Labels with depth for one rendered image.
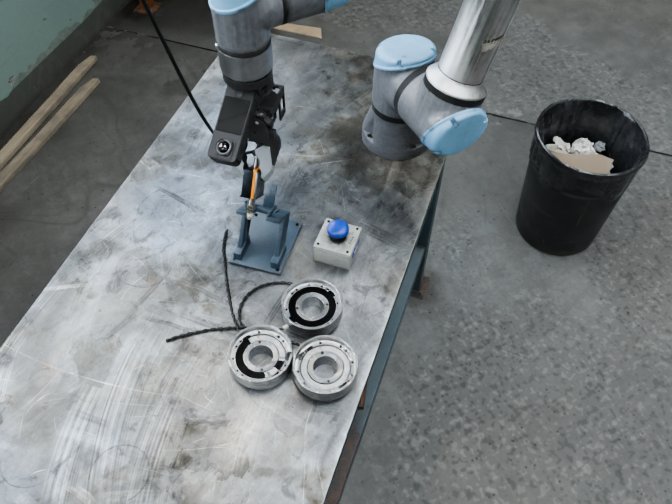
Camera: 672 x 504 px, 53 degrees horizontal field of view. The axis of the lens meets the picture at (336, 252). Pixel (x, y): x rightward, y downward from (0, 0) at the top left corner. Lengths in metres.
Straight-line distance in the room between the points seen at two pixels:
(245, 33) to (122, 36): 2.38
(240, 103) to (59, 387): 0.55
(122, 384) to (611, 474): 1.36
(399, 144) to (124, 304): 0.62
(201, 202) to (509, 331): 1.15
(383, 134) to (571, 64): 1.86
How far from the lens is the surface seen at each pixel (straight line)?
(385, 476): 1.90
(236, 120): 0.99
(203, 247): 1.28
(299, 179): 1.37
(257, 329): 1.13
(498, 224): 2.41
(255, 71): 0.95
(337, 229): 1.19
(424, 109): 1.23
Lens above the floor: 1.80
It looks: 53 degrees down
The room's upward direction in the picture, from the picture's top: 1 degrees clockwise
